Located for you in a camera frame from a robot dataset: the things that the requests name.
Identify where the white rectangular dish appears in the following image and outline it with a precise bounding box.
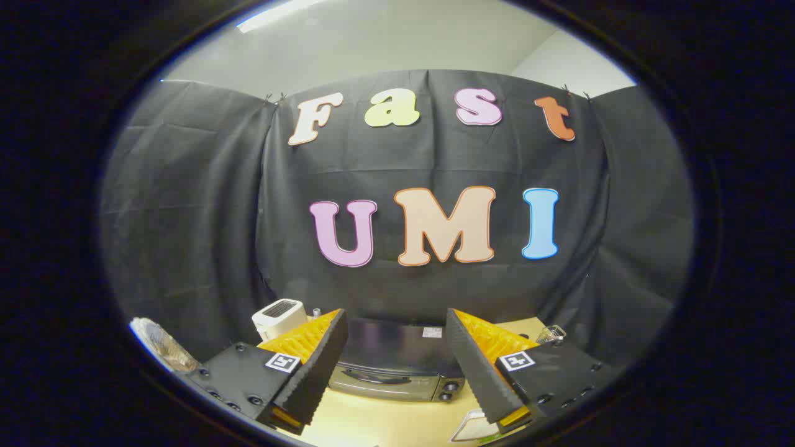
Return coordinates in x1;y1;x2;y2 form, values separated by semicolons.
450;409;501;443

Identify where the black toaster oven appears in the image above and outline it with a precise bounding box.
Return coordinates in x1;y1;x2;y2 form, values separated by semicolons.
328;318;466;403

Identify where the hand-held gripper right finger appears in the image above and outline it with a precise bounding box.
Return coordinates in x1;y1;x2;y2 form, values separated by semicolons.
446;309;612;434

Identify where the black backdrop cloth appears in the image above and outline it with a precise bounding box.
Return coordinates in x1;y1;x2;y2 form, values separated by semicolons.
99;68;695;373

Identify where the white pop-up toaster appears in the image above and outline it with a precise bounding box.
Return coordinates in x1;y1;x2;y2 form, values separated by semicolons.
252;299;308;342

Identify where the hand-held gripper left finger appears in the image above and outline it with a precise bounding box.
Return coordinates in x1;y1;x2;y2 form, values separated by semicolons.
186;309;350;435

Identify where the pale crumpled sheet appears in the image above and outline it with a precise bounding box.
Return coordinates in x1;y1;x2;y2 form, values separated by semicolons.
129;318;199;373

